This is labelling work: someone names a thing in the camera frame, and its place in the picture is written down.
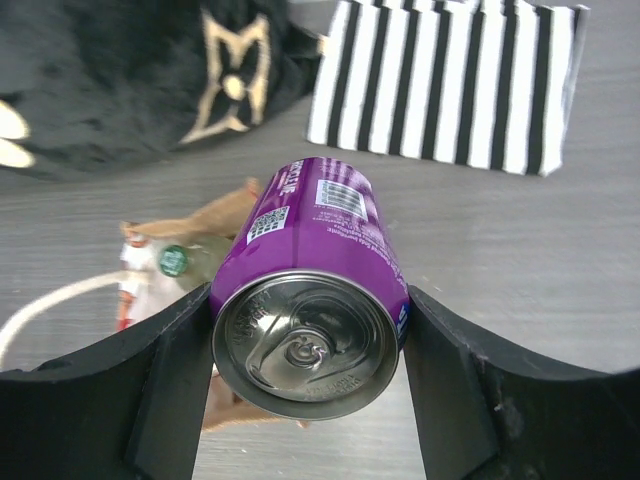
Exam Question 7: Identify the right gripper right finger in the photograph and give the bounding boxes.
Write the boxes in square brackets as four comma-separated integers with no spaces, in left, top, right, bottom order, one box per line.
[404,288,639,480]

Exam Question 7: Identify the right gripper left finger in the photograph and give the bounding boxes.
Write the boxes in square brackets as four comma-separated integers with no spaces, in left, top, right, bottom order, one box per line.
[1,285,213,479]

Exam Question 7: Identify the purple Fanta can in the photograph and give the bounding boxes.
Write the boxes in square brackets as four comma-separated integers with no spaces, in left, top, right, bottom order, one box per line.
[210,157,410,421]

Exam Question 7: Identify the brown burlap canvas bag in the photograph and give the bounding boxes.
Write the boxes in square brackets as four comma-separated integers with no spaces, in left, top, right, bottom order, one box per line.
[0,177,311,434]

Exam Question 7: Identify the black floral plush blanket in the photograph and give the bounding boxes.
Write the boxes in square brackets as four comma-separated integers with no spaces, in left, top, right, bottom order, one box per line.
[1,1,326,181]

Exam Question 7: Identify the black white striped cloth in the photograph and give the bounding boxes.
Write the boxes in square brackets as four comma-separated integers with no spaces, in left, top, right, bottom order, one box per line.
[306,1,588,176]

